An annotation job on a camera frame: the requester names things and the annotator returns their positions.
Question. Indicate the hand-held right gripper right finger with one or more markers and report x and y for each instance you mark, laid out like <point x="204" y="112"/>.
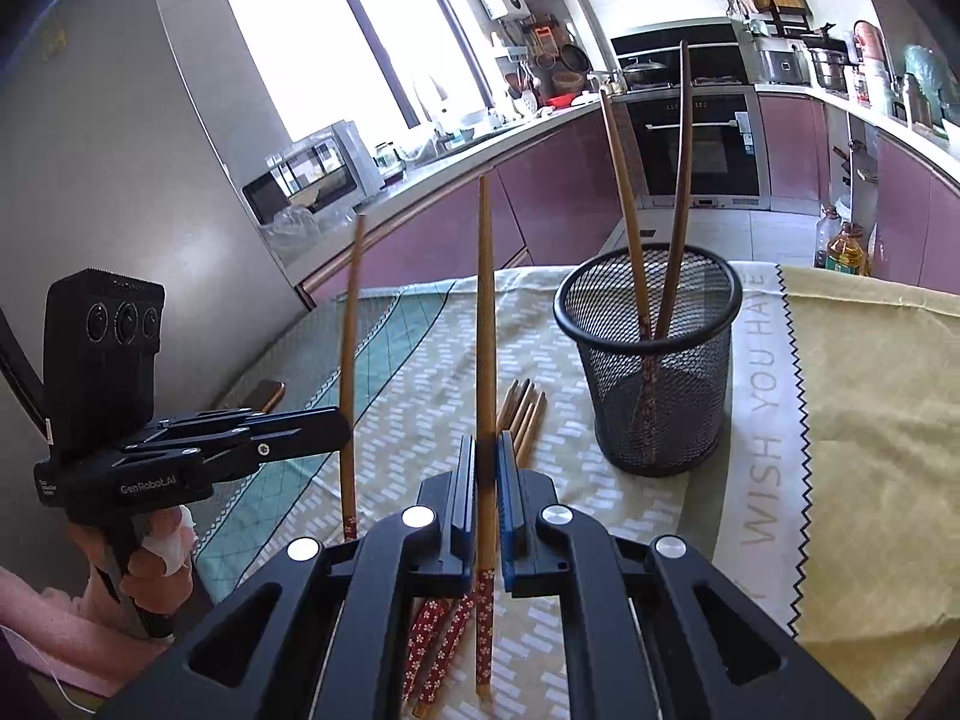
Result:
<point x="508" y="499"/>

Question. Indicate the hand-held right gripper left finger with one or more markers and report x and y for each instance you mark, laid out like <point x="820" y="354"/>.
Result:
<point x="465" y="499"/>

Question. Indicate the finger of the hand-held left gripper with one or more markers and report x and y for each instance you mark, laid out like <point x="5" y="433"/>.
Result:
<point x="315" y="431"/>
<point x="202" y="420"/>

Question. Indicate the bundle of wooden chopsticks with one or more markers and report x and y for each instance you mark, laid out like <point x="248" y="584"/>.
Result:
<point x="525" y="420"/>

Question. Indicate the black mesh utensil holder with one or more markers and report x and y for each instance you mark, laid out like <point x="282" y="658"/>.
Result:
<point x="701" y="390"/>

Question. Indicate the person's left hand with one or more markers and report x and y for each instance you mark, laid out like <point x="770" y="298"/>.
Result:
<point x="146" y="562"/>

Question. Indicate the smartphone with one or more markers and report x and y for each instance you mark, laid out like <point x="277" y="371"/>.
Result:
<point x="266" y="395"/>

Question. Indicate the green patterned tablecloth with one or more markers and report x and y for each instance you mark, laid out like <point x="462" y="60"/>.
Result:
<point x="420" y="360"/>

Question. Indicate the clear plastic bag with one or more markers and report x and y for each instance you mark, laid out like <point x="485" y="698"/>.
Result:
<point x="296" y="229"/>

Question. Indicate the grey refrigerator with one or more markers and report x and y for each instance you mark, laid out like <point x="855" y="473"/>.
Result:
<point x="150" y="165"/>

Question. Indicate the silver microwave oven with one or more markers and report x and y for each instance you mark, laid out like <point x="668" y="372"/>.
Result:
<point x="307" y="176"/>

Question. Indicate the purple base cabinets with sink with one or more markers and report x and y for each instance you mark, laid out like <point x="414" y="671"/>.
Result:
<point x="480" y="195"/>

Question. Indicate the yellow cloth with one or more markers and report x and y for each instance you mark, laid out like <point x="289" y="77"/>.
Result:
<point x="877" y="427"/>

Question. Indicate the kitchen window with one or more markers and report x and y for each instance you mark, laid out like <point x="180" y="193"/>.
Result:
<point x="337" y="45"/>

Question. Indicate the red bowl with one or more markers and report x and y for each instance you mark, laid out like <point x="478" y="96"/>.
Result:
<point x="559" y="99"/>

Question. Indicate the black built-in oven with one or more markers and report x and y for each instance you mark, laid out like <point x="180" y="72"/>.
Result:
<point x="697" y="142"/>

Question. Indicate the cooking oil bottle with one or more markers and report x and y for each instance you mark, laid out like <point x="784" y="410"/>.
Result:
<point x="846" y="251"/>

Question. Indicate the purple base cabinets with appliances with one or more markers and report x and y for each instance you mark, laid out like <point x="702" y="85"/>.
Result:
<point x="900" y="187"/>

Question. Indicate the silver rice cooker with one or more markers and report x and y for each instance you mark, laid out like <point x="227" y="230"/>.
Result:
<point x="780" y="60"/>

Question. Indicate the stainless steel pot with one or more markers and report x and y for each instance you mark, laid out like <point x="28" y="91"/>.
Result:
<point x="829" y="69"/>

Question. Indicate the black rack with cutting boards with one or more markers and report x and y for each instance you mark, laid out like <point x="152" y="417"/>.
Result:
<point x="780" y="4"/>

